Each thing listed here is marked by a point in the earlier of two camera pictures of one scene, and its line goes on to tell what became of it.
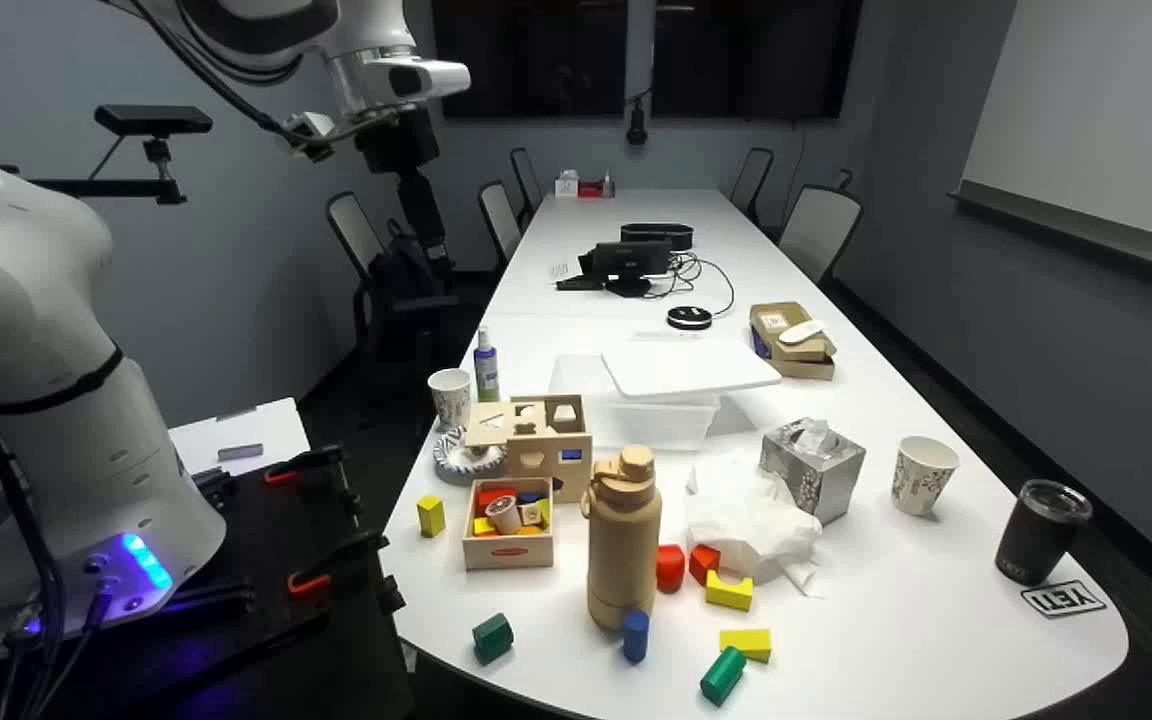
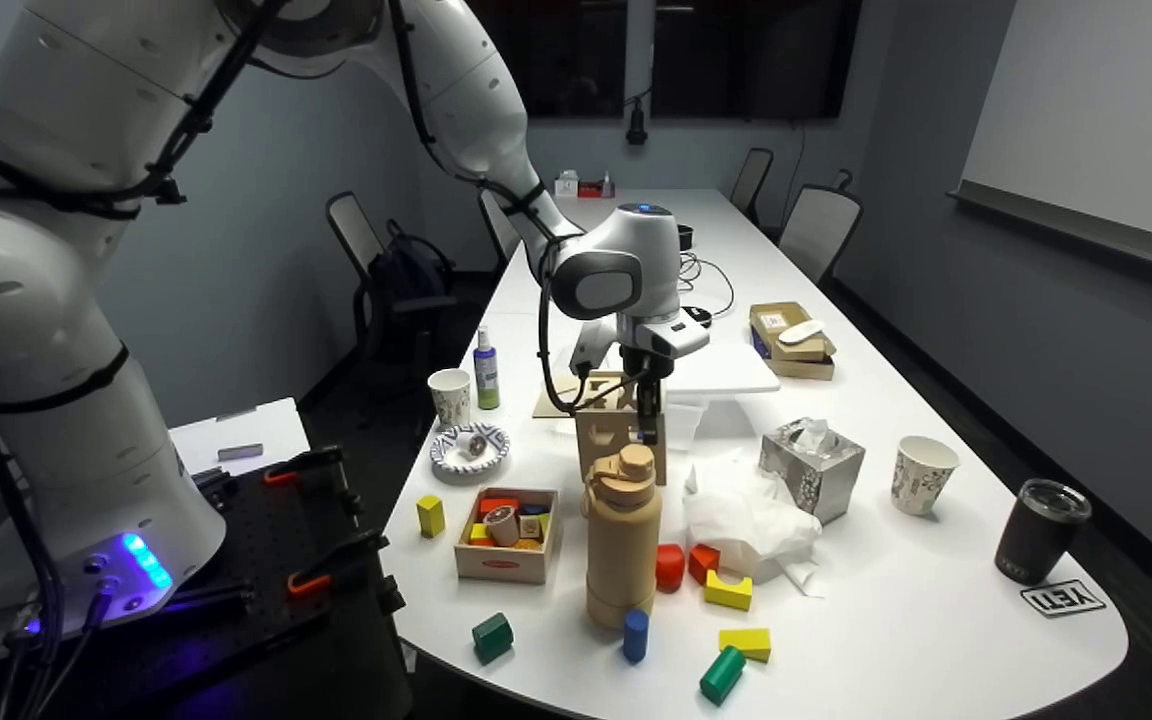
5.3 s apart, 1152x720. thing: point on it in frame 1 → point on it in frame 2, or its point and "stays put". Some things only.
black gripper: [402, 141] → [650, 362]
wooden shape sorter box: [550, 442] → [605, 417]
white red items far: [569, 186] stays put
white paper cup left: [450, 396] stays put
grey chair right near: [823, 225] stays put
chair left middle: [499, 212] stays put
